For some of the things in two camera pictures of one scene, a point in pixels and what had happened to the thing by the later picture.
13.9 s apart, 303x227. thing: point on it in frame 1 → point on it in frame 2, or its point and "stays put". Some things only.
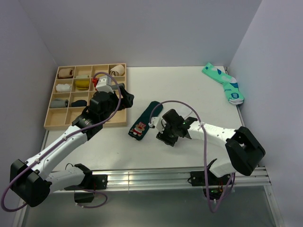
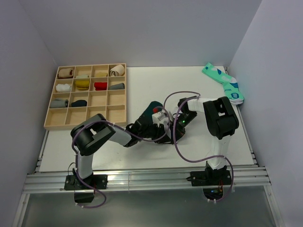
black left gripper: (127, 100) → (160, 131)
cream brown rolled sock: (118, 70) stays put
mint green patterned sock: (230, 84) stays put
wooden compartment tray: (72, 89) stays put
